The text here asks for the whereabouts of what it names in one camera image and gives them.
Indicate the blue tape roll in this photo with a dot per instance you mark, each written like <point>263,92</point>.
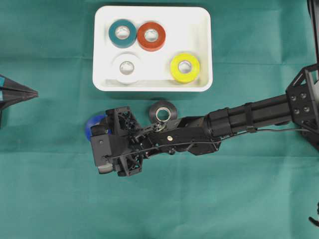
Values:
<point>94,120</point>

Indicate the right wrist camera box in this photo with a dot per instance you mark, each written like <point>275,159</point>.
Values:
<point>103,148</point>

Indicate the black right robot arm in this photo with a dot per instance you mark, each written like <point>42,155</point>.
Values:
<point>203,135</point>

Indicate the yellow tape roll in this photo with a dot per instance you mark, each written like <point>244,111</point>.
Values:
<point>184,68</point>

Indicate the teal green tape roll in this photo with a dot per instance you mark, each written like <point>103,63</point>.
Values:
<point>122,33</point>

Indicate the green table cloth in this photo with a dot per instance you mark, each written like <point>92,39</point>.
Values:
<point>257,186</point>

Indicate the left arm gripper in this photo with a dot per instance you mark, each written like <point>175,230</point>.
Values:
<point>6,101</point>

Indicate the black tape roll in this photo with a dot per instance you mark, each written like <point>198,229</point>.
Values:
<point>162,111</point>

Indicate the white plastic tray case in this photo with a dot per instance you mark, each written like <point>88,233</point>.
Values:
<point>187,29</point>

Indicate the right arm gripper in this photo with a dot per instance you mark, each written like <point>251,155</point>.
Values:
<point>126,142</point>

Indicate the orange red tape roll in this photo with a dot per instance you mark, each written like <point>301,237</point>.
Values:
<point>151,36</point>

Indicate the white tape roll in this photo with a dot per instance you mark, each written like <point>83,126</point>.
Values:
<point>127,68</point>

